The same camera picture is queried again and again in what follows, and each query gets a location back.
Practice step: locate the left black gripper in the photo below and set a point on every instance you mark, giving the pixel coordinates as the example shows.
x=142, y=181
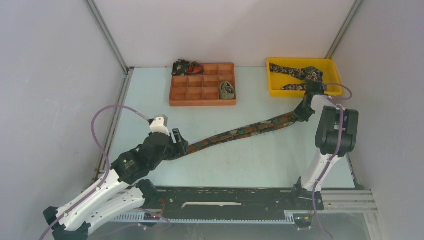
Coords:
x=178, y=138

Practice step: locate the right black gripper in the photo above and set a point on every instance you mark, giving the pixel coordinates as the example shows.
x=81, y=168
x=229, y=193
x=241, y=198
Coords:
x=301, y=116

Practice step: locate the green orange patterned tie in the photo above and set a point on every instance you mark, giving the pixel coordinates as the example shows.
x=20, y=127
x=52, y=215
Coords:
x=266, y=126

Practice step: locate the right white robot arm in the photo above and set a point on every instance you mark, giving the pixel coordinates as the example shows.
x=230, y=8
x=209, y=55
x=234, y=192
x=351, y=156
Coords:
x=336, y=135

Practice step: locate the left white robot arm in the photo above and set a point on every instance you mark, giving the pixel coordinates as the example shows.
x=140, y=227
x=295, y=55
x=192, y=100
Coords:
x=122, y=189

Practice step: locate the dark floral tie in bin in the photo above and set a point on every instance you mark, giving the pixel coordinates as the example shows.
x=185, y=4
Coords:
x=307, y=75

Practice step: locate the yellow plastic bin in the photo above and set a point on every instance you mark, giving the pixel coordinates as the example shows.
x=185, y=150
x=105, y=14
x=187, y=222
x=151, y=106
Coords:
x=276, y=81

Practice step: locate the orange compartment tray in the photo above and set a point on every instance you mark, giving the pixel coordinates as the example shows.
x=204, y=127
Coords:
x=203, y=90

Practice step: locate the rolled olive green tie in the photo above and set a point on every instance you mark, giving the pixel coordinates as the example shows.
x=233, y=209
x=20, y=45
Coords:
x=226, y=91

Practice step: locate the rolled black floral tie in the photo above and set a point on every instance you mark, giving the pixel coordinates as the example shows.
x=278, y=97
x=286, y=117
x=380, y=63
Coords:
x=180, y=68

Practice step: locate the rolled red black tie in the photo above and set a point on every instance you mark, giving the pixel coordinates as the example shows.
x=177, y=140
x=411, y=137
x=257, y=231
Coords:
x=195, y=69

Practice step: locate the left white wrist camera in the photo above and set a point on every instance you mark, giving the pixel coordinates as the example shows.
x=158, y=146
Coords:
x=158, y=124

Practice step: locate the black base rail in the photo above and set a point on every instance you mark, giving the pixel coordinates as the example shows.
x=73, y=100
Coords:
x=233, y=204

